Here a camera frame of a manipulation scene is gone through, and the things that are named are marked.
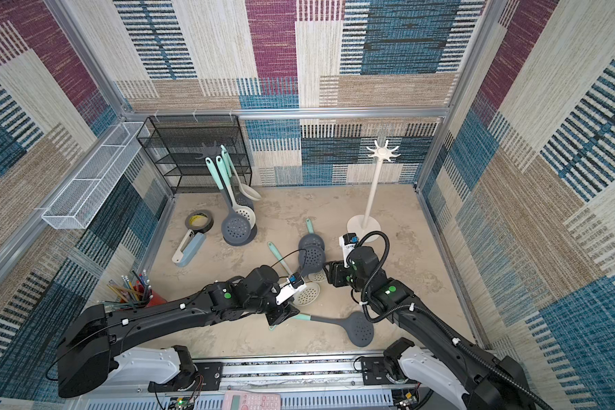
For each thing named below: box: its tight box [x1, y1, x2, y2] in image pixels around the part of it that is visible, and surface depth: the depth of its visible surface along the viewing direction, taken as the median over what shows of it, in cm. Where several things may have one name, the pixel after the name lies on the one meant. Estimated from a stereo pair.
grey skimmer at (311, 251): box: [297, 217, 326, 276], surface depth 96 cm
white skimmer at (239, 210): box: [216, 155, 257, 230], surface depth 85 cm
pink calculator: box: [221, 389, 282, 410], surface depth 70 cm
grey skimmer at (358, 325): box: [292, 310, 375, 348], surface depth 80 cm
